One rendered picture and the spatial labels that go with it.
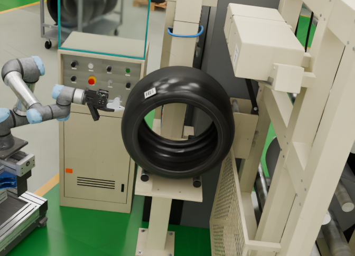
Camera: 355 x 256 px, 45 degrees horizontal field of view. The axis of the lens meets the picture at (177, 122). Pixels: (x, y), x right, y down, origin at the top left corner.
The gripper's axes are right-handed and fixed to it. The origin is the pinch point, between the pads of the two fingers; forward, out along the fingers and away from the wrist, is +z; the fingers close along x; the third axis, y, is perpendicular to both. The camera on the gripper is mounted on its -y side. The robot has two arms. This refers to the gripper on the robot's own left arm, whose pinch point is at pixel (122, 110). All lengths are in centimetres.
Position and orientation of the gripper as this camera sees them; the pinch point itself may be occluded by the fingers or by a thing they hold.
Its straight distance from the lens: 219.9
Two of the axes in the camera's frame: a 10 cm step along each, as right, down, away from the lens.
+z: 9.7, 2.2, 0.9
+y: 2.3, -8.5, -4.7
